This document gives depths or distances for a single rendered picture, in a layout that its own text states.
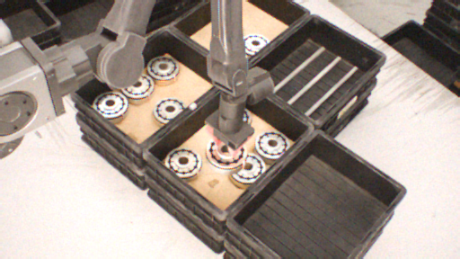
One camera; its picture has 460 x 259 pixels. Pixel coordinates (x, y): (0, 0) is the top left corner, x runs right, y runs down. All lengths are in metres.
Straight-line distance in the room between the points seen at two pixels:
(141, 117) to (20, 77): 0.84
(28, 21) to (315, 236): 1.62
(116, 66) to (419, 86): 1.39
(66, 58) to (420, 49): 2.26
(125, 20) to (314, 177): 0.83
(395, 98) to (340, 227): 0.68
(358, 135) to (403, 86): 0.31
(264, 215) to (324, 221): 0.16
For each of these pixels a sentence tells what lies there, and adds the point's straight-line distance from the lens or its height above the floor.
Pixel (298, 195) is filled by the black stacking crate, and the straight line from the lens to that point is 1.57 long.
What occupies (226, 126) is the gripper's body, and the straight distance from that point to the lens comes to 1.24.
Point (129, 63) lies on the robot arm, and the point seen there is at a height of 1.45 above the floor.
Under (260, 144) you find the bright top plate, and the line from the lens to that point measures 1.61.
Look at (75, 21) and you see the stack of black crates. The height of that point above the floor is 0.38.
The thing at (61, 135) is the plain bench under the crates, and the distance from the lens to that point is 1.86.
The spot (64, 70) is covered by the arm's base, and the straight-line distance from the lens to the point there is 0.94.
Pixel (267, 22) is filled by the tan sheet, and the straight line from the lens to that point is 2.03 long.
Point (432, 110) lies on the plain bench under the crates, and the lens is 2.08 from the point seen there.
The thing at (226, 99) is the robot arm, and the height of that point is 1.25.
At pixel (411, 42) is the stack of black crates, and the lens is 2.99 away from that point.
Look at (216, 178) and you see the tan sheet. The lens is 1.57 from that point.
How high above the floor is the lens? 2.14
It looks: 51 degrees down
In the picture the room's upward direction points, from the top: 6 degrees clockwise
